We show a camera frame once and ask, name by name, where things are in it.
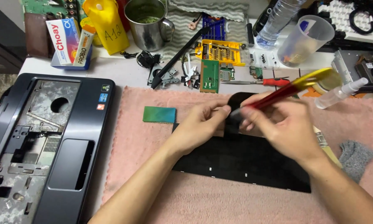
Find person's left hand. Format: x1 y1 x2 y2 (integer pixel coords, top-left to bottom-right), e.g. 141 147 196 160
171 100 232 156

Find person's right hand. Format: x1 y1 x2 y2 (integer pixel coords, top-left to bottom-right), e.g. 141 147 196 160
236 92 324 162

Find black flexible sheet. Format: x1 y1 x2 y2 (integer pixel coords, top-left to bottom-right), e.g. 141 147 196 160
224 92 258 137

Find red and gold brush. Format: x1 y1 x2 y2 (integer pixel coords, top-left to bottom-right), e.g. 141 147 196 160
230 67 334 122

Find black laptop keyboard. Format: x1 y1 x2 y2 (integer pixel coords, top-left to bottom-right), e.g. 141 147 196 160
171 123 312 194

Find small green port board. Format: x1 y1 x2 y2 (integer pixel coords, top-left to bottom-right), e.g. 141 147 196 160
219 62 235 82

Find clear screw tray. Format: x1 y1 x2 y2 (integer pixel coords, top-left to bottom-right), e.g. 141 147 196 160
241 47 282 69

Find yellow screwdriver bit set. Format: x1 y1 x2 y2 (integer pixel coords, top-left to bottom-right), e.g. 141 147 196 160
195 39 246 67

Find wooden paint brush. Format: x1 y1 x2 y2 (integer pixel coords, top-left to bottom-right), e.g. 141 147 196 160
312 126 342 168

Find tape roll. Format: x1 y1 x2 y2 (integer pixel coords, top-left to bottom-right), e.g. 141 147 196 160
312 70 344 95

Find black screwdriver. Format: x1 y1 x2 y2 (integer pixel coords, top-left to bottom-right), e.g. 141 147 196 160
245 14 255 48

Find clear spray bottle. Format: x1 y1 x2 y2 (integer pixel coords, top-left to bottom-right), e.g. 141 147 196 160
315 77 369 110

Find translucent plastic cup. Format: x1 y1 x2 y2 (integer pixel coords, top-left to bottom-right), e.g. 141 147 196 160
277 15 335 68

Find pink towel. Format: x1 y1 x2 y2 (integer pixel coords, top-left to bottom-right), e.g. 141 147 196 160
102 86 373 224

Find black stylus pen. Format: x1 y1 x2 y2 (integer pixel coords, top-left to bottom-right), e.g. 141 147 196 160
150 26 211 90

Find green cleaning cloth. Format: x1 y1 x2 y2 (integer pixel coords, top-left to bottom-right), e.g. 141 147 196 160
142 106 177 124

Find clear water bottle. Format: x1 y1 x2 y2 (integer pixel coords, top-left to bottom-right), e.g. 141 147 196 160
256 0 307 49

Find blue tool tray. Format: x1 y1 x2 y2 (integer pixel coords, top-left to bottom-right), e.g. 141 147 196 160
202 14 226 41

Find metal hinge brackets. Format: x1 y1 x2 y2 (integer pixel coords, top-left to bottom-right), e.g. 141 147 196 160
147 63 181 88

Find grey striped cloth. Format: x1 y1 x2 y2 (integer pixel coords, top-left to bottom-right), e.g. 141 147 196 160
161 0 250 60

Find grey knitted cloth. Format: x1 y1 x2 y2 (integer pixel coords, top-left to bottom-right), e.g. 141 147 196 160
339 140 373 183

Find white keyboard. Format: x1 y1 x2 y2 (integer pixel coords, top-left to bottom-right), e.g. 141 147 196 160
318 0 373 45

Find steel mug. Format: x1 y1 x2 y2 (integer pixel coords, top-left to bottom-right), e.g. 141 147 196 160
124 0 175 52

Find white and orange medicine box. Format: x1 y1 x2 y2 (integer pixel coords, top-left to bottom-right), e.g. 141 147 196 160
73 25 97 67

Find blue box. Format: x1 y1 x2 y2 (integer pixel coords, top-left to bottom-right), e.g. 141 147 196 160
51 45 93 71

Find white and red medicine box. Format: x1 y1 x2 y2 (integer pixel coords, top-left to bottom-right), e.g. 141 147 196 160
46 18 81 66

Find grey laptop palmrest case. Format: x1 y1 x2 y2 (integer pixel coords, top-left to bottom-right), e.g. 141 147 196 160
0 73 116 224

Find large green circuit board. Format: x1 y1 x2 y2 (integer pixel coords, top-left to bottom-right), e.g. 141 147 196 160
20 0 87 19

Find brown leather wallet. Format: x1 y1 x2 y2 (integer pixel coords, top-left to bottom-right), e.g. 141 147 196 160
24 12 54 59

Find bundle of ribbon cables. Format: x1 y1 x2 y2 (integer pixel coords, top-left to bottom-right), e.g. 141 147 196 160
180 53 202 90

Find metal drive bracket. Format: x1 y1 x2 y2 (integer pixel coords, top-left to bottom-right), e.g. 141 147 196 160
331 49 366 84

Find black connector cable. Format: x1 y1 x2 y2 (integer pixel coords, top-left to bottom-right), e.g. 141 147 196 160
121 50 161 69

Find black cable coil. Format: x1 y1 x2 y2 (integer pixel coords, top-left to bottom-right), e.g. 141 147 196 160
348 0 373 35

